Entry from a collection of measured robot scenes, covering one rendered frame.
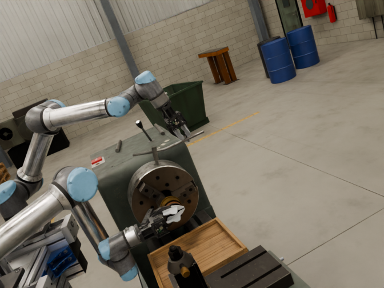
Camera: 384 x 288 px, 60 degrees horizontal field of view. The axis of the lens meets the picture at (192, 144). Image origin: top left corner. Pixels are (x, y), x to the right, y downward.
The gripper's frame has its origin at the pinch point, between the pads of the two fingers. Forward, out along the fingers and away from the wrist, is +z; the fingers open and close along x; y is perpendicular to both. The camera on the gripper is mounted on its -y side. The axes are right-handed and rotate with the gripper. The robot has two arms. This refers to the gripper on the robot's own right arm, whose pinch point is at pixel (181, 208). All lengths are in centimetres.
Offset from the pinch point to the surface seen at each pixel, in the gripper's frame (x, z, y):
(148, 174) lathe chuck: 14.2, -5.9, -14.9
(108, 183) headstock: 13.4, -24.0, -30.5
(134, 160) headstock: 16.9, -8.6, -34.8
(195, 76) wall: -85, 325, -1021
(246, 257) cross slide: -11.3, 10.5, 32.2
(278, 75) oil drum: -93, 365, -542
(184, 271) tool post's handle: 6.4, -10.4, 46.5
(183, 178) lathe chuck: 5.2, 7.9, -15.2
